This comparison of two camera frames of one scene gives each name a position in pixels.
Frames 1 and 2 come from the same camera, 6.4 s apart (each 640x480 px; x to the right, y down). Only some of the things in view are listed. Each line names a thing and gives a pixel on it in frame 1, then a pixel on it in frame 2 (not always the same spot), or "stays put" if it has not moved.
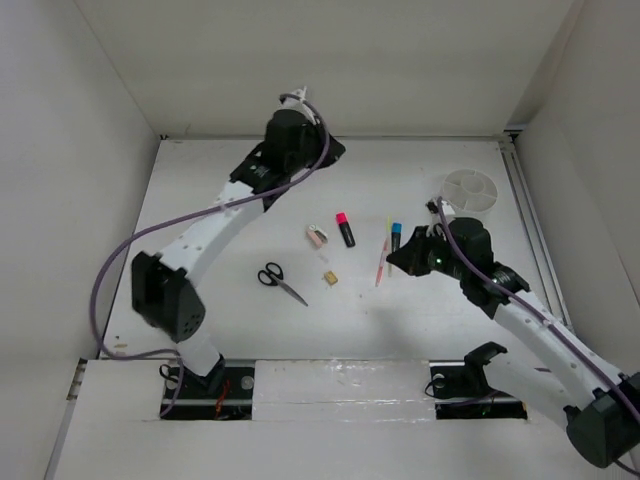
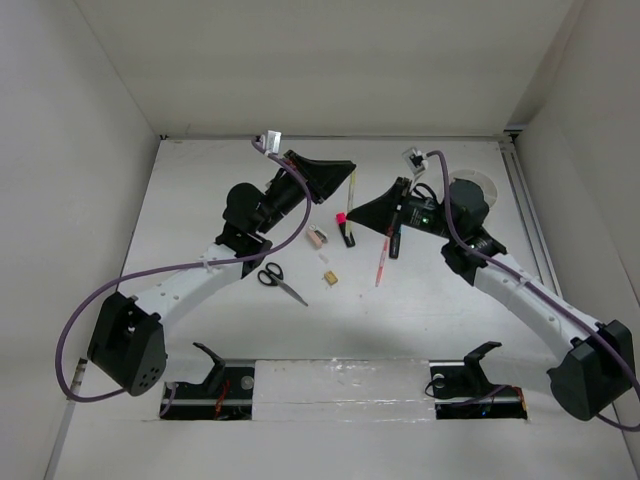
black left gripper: [335, 152] → [324, 177]
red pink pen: [381, 263] stays put
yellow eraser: [331, 277] stays put
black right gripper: [409, 257] → [380, 211]
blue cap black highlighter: [397, 229] stays put
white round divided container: [470, 190] stays put
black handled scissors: [273, 275] stays put
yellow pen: [389, 242] → [350, 204]
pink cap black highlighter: [342, 220] stays put
